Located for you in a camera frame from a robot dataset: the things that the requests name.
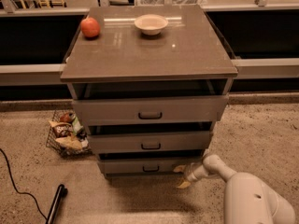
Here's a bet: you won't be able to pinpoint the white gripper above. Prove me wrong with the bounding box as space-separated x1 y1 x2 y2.
173 163 208 189

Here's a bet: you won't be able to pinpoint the grey bottom drawer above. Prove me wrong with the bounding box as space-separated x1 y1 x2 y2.
98 156 201 175

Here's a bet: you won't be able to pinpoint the grey drawer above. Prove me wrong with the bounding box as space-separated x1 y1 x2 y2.
88 122 212 154
73 95 228 126
98 156 201 175

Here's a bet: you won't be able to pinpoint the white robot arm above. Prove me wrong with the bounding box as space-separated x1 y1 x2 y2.
174 153 296 224

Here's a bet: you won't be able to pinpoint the grey middle drawer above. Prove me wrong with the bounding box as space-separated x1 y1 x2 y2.
88 122 212 154

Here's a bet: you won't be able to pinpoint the grey top drawer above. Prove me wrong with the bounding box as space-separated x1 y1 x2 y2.
73 95 228 126

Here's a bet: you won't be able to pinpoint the grey drawer cabinet with countertop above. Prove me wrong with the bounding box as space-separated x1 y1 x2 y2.
60 5 239 179

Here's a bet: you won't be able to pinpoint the black bar on floor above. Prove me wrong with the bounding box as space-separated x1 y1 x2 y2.
45 184 68 224

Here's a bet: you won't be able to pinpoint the snack bags in basket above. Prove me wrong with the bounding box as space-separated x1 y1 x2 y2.
50 112 88 152

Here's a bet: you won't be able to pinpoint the white bowl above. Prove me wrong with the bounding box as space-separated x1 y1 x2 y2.
135 14 168 35

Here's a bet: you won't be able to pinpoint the red apple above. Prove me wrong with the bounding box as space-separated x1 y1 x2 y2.
80 17 100 38

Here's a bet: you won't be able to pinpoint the black wire basket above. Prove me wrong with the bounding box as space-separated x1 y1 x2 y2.
46 110 93 158

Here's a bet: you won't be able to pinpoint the black cable on floor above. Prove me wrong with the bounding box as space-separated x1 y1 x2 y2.
0 147 49 221

